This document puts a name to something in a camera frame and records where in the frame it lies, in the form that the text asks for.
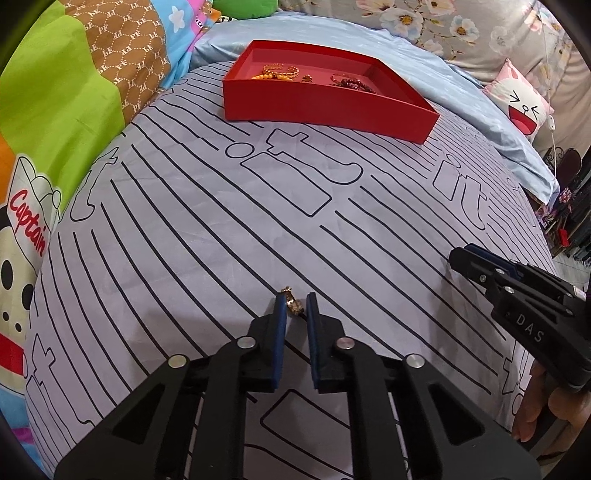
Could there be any colourful cartoon monkey blanket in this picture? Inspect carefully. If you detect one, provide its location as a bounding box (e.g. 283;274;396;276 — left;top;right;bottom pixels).
0;0;219;446

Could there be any white corded switch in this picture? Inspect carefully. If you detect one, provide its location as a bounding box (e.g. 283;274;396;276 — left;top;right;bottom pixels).
539;25;562;155

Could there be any person's right hand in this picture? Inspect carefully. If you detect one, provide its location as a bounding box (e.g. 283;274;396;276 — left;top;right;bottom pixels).
512;362;580;449

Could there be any red shallow box tray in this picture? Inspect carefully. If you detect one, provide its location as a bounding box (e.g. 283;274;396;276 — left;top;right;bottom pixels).
222;40;441;146

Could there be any gold chain bracelet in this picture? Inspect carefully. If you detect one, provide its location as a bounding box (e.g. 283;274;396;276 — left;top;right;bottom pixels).
262;63;301;80

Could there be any dark chair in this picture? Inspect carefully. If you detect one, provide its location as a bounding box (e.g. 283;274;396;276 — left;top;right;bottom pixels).
551;148;583;204

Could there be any grey floral bedding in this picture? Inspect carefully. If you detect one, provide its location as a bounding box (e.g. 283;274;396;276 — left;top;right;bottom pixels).
277;0;591;155

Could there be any gold ring with red flower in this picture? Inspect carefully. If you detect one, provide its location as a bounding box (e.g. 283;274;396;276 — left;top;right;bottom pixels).
281;285;305;318

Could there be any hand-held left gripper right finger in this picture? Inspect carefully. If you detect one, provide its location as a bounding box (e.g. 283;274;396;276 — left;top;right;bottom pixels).
305;292;542;480

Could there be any pink cartoon face cushion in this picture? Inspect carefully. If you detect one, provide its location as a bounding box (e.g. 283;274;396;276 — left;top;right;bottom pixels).
483;58;555;140

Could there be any dark red bead bracelet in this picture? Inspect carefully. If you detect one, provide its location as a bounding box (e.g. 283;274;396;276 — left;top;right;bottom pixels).
334;77;378;95

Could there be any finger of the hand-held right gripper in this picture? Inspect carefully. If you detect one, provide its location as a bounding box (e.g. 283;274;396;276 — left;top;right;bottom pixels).
449;247;520;298
464;244;583;303

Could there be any grey black-striped bed sheet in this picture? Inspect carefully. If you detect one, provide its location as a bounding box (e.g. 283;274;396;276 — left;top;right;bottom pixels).
25;60;560;480

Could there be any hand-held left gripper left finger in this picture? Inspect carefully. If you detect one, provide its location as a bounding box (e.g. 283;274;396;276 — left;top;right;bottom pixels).
54;295;290;480

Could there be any green plush pillow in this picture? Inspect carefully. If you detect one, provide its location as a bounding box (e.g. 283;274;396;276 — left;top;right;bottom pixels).
210;0;280;17

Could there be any light blue sheet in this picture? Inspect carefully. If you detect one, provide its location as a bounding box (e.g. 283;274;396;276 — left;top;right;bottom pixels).
189;9;560;205

